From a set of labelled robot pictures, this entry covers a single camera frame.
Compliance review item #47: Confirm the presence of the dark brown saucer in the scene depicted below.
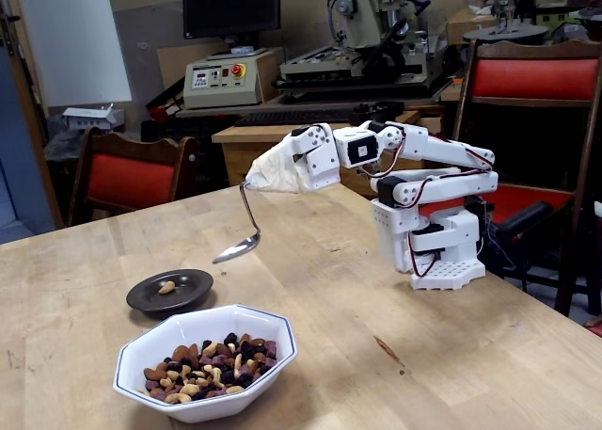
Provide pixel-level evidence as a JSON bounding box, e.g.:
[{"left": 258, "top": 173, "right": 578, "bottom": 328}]
[{"left": 125, "top": 268, "right": 216, "bottom": 314}]

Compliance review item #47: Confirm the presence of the white board panel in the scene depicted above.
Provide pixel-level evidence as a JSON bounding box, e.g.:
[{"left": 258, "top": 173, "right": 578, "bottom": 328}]
[{"left": 16, "top": 0, "right": 133, "bottom": 109}]

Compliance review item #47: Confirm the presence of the beige control box red button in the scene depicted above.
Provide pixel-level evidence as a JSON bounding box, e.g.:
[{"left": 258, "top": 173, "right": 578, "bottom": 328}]
[{"left": 182, "top": 48, "right": 278, "bottom": 110}]

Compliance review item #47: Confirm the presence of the wooden workbench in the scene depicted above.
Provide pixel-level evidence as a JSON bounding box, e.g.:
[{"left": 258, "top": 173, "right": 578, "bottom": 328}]
[{"left": 211, "top": 109, "right": 424, "bottom": 199}]

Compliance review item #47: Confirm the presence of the black computer mouse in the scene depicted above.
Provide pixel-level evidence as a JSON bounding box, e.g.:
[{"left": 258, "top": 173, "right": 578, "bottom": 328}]
[{"left": 352, "top": 101, "right": 405, "bottom": 126}]

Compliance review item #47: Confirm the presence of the black computer monitor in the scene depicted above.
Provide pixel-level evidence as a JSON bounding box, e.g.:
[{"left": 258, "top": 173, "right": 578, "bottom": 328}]
[{"left": 182, "top": 0, "right": 282, "bottom": 60}]

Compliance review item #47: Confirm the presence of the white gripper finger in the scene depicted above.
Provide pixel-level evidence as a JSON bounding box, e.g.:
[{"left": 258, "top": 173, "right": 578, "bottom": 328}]
[{"left": 281, "top": 129, "right": 330, "bottom": 156}]

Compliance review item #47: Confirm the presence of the bent metal spoon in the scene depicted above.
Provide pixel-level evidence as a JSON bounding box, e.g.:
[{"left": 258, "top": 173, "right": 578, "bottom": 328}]
[{"left": 212, "top": 182, "right": 262, "bottom": 265}]

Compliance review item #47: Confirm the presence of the brown cardboard box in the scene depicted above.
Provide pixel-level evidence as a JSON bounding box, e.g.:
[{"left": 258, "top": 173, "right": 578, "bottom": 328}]
[{"left": 445, "top": 8, "right": 499, "bottom": 45}]

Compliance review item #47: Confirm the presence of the white small box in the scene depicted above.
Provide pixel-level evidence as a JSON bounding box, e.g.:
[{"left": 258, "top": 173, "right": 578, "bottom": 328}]
[{"left": 62, "top": 104, "right": 126, "bottom": 133}]

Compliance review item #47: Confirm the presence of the beige milling machine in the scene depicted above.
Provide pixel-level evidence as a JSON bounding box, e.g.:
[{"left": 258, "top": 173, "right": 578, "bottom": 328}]
[{"left": 275, "top": 0, "right": 452, "bottom": 104}]

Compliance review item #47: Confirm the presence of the small wooden red-cushion chair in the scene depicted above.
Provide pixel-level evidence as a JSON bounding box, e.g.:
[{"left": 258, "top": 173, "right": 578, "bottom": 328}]
[{"left": 65, "top": 126, "right": 201, "bottom": 228}]

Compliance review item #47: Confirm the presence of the brown cardboard sheet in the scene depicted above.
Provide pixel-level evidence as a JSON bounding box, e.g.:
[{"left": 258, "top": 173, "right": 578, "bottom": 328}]
[{"left": 106, "top": 0, "right": 185, "bottom": 106}]

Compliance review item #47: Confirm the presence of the dark circuit board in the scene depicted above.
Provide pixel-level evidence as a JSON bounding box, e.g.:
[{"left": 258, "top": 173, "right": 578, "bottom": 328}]
[{"left": 469, "top": 196, "right": 496, "bottom": 224}]

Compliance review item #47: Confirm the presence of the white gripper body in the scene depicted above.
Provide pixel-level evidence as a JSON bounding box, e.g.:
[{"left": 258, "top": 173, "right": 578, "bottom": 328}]
[{"left": 291, "top": 122, "right": 341, "bottom": 192}]

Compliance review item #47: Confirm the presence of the white robot arm with base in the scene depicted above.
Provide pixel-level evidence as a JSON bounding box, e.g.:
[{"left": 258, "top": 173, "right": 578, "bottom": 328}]
[{"left": 332, "top": 119, "right": 499, "bottom": 291}]

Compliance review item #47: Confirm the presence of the large wooden red-cushion chair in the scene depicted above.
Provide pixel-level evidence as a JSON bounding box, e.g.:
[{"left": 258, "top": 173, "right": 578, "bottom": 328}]
[{"left": 444, "top": 38, "right": 602, "bottom": 318}]

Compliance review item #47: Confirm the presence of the black keyboard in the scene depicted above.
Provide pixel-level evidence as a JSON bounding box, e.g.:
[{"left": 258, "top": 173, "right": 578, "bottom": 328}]
[{"left": 233, "top": 108, "right": 361, "bottom": 128}]

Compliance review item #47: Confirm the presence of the beige masking tape wrap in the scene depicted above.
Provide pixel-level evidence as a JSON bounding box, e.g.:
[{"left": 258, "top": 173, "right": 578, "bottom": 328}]
[{"left": 246, "top": 142, "right": 311, "bottom": 195}]

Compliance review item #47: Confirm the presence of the mixed nuts and dried fruit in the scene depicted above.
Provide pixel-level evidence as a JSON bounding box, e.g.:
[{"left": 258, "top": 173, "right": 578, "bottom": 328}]
[{"left": 140, "top": 331, "right": 278, "bottom": 405}]

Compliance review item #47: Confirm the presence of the black cylinder handle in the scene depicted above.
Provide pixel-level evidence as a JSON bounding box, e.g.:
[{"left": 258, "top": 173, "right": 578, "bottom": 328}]
[{"left": 498, "top": 200, "right": 552, "bottom": 243}]

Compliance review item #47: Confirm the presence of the black round disc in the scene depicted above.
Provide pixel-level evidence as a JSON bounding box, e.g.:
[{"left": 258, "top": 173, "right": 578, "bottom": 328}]
[{"left": 463, "top": 23, "right": 550, "bottom": 43}]

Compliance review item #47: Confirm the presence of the white octagonal bowl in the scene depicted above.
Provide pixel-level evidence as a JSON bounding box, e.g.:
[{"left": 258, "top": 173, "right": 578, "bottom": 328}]
[{"left": 112, "top": 304, "right": 299, "bottom": 424}]

